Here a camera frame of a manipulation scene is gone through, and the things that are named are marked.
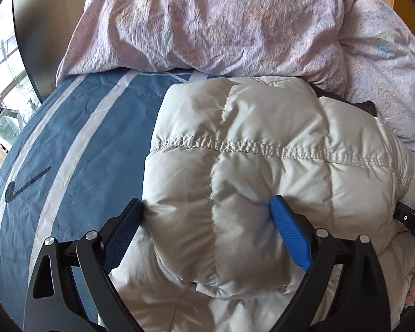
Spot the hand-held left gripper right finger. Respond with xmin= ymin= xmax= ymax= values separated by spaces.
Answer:
xmin=269 ymin=194 xmax=391 ymax=332

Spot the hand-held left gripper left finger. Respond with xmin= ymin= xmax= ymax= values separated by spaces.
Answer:
xmin=22 ymin=198 xmax=149 ymax=332

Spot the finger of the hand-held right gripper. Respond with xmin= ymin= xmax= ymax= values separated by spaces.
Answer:
xmin=393 ymin=201 xmax=415 ymax=233

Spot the beige puffer jacket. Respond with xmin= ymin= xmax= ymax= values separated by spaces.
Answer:
xmin=109 ymin=75 xmax=415 ymax=332

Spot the blue striped bed sheet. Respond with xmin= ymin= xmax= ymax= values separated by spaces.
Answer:
xmin=0 ymin=71 xmax=208 ymax=332

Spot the pale floral pillow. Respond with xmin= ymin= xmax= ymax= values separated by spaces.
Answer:
xmin=339 ymin=0 xmax=415 ymax=158

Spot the window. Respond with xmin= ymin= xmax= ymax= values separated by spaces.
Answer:
xmin=0 ymin=0 xmax=42 ymax=153

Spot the dark flat panel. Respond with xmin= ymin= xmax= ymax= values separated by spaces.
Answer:
xmin=12 ymin=0 xmax=101 ymax=106

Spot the pink floral duvet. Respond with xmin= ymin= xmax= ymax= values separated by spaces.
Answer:
xmin=55 ymin=0 xmax=353 ymax=90

